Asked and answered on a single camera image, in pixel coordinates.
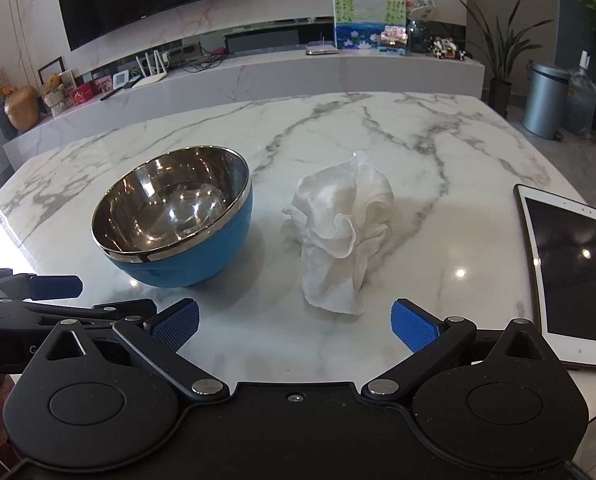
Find small floral box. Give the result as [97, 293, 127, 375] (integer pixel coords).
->
[380, 25, 409, 56]

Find round paper fan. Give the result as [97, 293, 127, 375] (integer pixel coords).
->
[403, 0, 441, 23]

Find white smartphone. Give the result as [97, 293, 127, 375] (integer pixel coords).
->
[513, 183, 596, 371]

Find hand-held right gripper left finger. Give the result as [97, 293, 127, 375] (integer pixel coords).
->
[30, 299, 229, 402]

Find tangled black cables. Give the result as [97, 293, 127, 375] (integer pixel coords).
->
[170, 50, 226, 73]

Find white router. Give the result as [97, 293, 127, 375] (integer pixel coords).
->
[130, 50, 171, 90]

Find marble media console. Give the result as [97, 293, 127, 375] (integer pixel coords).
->
[3, 52, 486, 171]

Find teddy bear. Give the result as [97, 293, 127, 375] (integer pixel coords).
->
[42, 74, 71, 117]

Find grey trash can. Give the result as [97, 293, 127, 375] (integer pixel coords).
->
[522, 60, 574, 141]

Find white set-top box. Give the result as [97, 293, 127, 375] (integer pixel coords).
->
[305, 30, 340, 56]

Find glass jar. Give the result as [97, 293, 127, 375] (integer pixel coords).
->
[407, 20, 429, 53]

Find white cloth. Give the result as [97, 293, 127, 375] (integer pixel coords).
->
[282, 150, 396, 317]

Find golden vase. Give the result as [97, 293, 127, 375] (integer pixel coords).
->
[4, 85, 41, 131]

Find potted long-leaf plant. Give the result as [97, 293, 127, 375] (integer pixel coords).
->
[458, 0, 554, 121]

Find panda figurines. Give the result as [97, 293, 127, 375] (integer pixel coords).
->
[428, 35, 466, 61]

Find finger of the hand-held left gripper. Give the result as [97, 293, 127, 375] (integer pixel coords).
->
[0, 269, 84, 303]
[0, 299, 157, 333]

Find blue steel bowl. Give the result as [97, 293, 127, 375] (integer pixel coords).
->
[90, 146, 254, 288]

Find black picture frame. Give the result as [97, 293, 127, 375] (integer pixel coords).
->
[38, 57, 65, 92]

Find lotus painting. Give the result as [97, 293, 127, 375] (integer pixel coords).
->
[332, 0, 408, 56]

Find dark vase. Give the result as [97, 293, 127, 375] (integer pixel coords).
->
[0, 105, 19, 141]

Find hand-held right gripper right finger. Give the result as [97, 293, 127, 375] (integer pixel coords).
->
[363, 299, 564, 401]

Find black speaker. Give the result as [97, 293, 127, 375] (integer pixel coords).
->
[223, 27, 301, 55]

